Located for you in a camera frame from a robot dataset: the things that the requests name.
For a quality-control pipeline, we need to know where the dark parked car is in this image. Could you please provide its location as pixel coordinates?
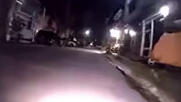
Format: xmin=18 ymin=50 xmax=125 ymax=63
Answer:
xmin=33 ymin=28 xmax=63 ymax=48

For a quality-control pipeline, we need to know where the pale parked vehicle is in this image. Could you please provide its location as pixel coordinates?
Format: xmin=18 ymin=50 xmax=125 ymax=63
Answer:
xmin=17 ymin=27 xmax=37 ymax=44

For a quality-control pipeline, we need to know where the orange wall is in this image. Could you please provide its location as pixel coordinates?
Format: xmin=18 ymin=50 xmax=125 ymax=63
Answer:
xmin=149 ymin=18 xmax=181 ymax=69

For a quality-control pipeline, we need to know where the pale building with balconies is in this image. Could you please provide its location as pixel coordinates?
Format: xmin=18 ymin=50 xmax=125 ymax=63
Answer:
xmin=3 ymin=0 xmax=46 ymax=46

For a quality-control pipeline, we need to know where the pale concrete pavement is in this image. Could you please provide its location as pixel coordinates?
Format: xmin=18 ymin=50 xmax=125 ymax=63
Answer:
xmin=100 ymin=52 xmax=181 ymax=102

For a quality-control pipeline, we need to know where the dark asphalt road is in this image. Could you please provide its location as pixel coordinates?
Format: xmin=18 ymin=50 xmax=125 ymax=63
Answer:
xmin=0 ymin=35 xmax=179 ymax=102

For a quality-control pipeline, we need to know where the building with white door frame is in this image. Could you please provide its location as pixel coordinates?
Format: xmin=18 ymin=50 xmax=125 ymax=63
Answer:
xmin=116 ymin=0 xmax=181 ymax=65

